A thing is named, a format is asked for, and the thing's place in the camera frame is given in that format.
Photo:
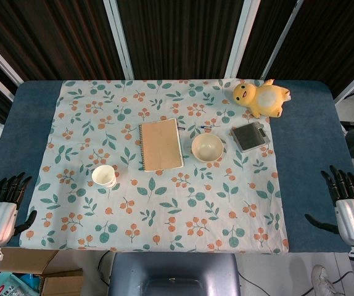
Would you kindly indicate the white paper cup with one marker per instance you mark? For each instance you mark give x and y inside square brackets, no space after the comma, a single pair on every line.
[104,176]

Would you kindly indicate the teal plastic package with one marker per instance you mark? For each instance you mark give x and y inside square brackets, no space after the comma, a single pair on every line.
[10,285]

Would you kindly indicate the brown cardboard box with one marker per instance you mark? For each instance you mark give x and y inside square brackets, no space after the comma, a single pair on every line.
[46,271]

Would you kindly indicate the grey digital kitchen scale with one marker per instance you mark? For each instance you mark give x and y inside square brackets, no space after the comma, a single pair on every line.
[250,137]

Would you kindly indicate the yellow duck plush toy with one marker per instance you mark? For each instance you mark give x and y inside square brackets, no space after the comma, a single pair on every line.
[261,97]

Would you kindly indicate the cream ceramic bowl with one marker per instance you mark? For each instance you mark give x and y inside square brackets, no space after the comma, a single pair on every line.
[207,147]

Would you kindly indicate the floral patterned tablecloth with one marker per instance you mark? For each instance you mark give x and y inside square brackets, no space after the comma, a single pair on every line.
[164,172]

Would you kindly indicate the brown spiral notebook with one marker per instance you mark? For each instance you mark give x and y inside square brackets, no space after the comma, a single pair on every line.
[162,145]

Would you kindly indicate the dark folding screen panel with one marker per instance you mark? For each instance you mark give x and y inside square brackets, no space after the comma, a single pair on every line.
[180,37]

